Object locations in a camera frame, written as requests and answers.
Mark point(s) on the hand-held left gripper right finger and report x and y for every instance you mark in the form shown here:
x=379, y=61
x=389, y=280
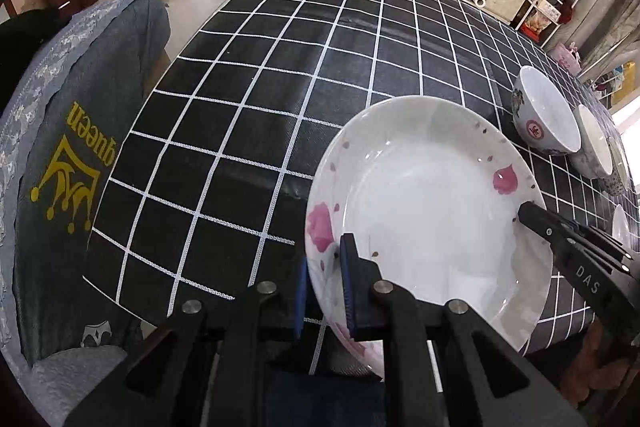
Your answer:
x=348, y=282

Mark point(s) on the white bowl grey pattern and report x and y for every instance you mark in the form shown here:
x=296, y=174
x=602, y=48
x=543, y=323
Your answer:
x=595, y=142

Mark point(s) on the small dark patterned bowl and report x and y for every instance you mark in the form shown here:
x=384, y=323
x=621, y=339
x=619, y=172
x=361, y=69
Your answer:
x=617, y=177

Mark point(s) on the white floral patterned bowl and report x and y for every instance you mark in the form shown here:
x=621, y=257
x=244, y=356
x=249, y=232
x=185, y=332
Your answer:
x=545, y=107

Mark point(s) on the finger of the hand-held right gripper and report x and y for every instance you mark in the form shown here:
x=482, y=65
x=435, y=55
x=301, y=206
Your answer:
x=537, y=219
x=595, y=242

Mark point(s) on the pink bag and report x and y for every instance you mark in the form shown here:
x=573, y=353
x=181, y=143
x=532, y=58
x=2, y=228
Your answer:
x=567, y=59

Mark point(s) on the black white checked tablecloth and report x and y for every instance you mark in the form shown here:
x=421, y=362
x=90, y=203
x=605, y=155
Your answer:
x=300, y=82

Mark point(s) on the red picture box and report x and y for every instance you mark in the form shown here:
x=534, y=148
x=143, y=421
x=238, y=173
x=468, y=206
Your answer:
x=540, y=22

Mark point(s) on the grey chair cover yellow print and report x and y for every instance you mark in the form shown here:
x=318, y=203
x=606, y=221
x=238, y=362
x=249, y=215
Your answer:
x=75, y=107

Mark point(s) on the white plate pink floral print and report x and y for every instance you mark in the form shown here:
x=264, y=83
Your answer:
x=425, y=207

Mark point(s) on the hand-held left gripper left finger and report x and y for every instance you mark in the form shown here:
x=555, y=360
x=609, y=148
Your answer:
x=300, y=302

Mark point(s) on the grey curtain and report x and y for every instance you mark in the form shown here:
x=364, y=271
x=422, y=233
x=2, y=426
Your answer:
x=617, y=22

